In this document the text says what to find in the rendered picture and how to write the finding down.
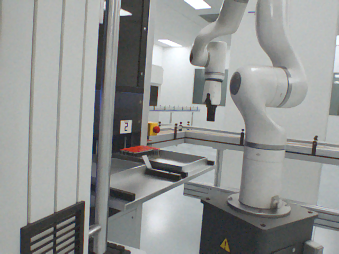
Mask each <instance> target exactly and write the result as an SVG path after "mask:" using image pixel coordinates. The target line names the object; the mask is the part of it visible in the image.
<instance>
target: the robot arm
mask: <svg viewBox="0 0 339 254"><path fill-rule="evenodd" d="M248 1H249V0H224V1H223V4H222V7H221V10H220V13H219V16H218V19H217V20H216V21H215V22H213V23H211V24H209V25H208V26H206V27H205V28H203V29H202V30H201V31H200V32H199V33H198V34H197V36H196V37H195V39H194V42H193V45H192V48H191V51H190V56H189V61H190V64H192V65H194V66H199V67H204V68H205V72H204V79H207V80H205V85H204V90H203V98H202V103H203V104H206V107H207V121H210V122H214V121H215V113H216V108H217V105H219V104H220V99H221V83H222V82H223V81H221V80H224V77H225V64H226V51H227V44H226V43H225V42H223V41H212V39H214V38H216V37H219V36H222V35H228V34H233V33H235V32H236V31H237V29H238V28H239V25H240V22H241V20H242V17H243V15H244V12H245V10H246V7H247V4H248ZM290 2H291V0H258V1H257V3H256V8H255V32H256V37H257V40H258V42H259V44H260V46H261V48H262V49H263V50H264V52H265V53H266V54H267V55H268V56H269V58H270V60H271V62H272V65H273V66H266V65H256V64H247V65H243V66H241V67H239V68H238V69H236V71H235V72H234V73H233V75H232V77H231V80H230V84H229V91H230V95H231V98H232V100H233V102H234V103H235V105H236V107H237V108H238V110H239V111H240V113H241V115H242V117H243V119H244V123H245V143H244V153H243V164H242V174H241V180H240V190H239V193H238V194H232V195H230V196H229V197H228V198H227V204H228V205H229V206H230V207H231V208H233V209H235V210H237V211H239V212H242V213H245V214H248V215H252V216H258V217H268V218H278V217H284V216H287V215H289V214H290V212H291V207H290V206H289V204H287V203H286V202H284V201H282V199H280V192H281V183H282V174H283V165H284V156H285V151H286V140H287V133H286V130H285V128H284V127H283V126H282V125H281V124H279V123H277V122H276V121H274V120H272V119H271V118H270V117H269V115H268V114H267V112H266V108H265V107H276V108H292V107H296V106H298V105H299V104H301V103H302V101H303V100H304V99H305V97H306V95H307V90H308V82H307V77H306V73H305V70H304V68H303V66H302V63H301V61H300V59H299V57H298V54H297V52H296V50H295V48H294V45H293V43H292V40H291V35H290ZM206 46H207V48H206V49H205V47H206Z"/></svg>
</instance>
